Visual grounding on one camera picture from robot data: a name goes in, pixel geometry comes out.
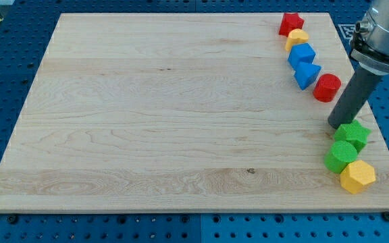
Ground yellow hexagon block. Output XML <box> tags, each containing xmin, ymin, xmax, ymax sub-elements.
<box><xmin>340</xmin><ymin>160</ymin><xmax>376</xmax><ymax>194</ymax></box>

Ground red star block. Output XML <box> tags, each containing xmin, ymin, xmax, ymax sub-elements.
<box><xmin>278</xmin><ymin>13</ymin><xmax>305</xmax><ymax>36</ymax></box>

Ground yellow heart block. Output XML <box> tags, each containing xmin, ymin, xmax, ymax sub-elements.
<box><xmin>284</xmin><ymin>28</ymin><xmax>310</xmax><ymax>52</ymax></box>

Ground blue triangle block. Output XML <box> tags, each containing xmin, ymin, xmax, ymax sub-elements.
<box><xmin>294</xmin><ymin>62</ymin><xmax>321</xmax><ymax>90</ymax></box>

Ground red cylinder block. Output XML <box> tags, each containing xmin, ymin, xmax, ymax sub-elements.
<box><xmin>313</xmin><ymin>74</ymin><xmax>341</xmax><ymax>103</ymax></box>

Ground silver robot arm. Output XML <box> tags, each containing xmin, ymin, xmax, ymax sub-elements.
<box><xmin>350</xmin><ymin>0</ymin><xmax>389</xmax><ymax>76</ymax></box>

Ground blue cube block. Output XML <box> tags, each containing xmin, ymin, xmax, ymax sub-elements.
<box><xmin>288</xmin><ymin>43</ymin><xmax>316</xmax><ymax>70</ymax></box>

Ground green cylinder block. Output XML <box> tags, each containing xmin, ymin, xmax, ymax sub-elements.
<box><xmin>324</xmin><ymin>141</ymin><xmax>358</xmax><ymax>173</ymax></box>

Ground green star block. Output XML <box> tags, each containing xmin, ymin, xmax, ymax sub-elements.
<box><xmin>334</xmin><ymin>120</ymin><xmax>371</xmax><ymax>153</ymax></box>

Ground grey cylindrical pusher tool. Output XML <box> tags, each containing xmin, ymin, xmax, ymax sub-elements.
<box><xmin>328</xmin><ymin>65</ymin><xmax>386</xmax><ymax>129</ymax></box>

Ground light wooden board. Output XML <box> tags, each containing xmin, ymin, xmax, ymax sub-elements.
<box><xmin>0</xmin><ymin>13</ymin><xmax>389</xmax><ymax>214</ymax></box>

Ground white fiducial marker tag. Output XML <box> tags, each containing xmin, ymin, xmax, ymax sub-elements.
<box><xmin>338</xmin><ymin>24</ymin><xmax>355</xmax><ymax>41</ymax></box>

